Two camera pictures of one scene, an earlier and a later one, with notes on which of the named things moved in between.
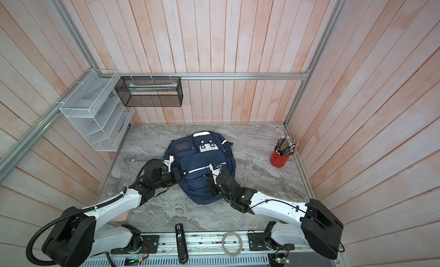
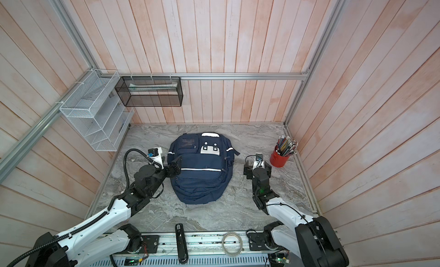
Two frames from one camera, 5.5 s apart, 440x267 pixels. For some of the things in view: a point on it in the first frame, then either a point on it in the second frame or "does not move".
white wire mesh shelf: x=97 y=112 does not move
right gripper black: x=213 y=189 to x=248 y=171
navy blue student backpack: x=195 y=153 does not move
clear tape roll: x=238 y=235 does not move
